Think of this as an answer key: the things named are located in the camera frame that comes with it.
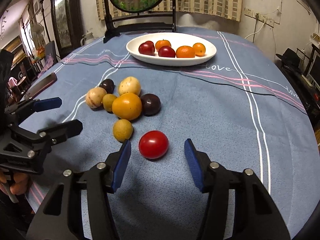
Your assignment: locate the wall power strip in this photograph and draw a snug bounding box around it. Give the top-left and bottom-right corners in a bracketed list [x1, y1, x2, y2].
[244, 8, 274, 28]

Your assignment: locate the dark purple grape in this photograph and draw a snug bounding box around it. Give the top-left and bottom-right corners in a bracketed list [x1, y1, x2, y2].
[99, 79, 115, 94]
[140, 93, 161, 116]

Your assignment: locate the round goldfish screen ornament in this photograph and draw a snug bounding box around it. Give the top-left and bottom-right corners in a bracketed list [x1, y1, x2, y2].
[103, 0, 177, 43]

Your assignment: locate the pale yellow round fruit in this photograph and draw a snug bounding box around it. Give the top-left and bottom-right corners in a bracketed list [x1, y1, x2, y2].
[118, 76, 141, 96]

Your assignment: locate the white kettle jug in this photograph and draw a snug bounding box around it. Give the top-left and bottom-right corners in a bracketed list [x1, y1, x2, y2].
[80, 32, 95, 47]

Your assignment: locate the dark framed painting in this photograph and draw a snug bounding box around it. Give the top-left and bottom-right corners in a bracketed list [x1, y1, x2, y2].
[50, 0, 84, 59]

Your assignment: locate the black hat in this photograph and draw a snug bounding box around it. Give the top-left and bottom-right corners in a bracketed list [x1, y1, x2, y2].
[276, 48, 300, 68]

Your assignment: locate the computer monitor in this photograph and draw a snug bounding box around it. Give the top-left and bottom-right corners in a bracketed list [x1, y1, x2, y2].
[307, 55, 320, 89]

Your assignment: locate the blue striped tablecloth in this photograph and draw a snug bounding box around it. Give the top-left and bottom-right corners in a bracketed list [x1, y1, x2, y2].
[22, 27, 319, 239]

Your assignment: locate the yellow orange tomato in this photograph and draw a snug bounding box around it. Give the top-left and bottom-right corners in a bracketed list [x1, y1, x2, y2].
[112, 93, 142, 121]

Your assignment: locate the pale speckled passion fruit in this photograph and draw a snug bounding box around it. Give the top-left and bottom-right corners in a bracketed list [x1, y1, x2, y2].
[85, 87, 107, 109]

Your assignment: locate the large orange mandarin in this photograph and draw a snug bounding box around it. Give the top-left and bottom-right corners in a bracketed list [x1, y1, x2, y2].
[176, 46, 195, 58]

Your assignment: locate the large dark red plum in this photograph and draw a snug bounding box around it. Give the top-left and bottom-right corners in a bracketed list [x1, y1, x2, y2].
[138, 42, 155, 56]

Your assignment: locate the small orange kumquat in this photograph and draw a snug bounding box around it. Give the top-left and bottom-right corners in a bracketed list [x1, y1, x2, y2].
[193, 43, 206, 57]

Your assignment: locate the white oval plate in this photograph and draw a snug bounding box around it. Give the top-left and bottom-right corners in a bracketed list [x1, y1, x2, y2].
[126, 33, 217, 67]

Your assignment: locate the person left hand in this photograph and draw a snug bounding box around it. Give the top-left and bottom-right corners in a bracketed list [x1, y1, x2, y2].
[0, 170, 29, 195]

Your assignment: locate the dark red smartphone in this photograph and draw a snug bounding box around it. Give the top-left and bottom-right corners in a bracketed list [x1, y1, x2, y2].
[24, 73, 57, 100]

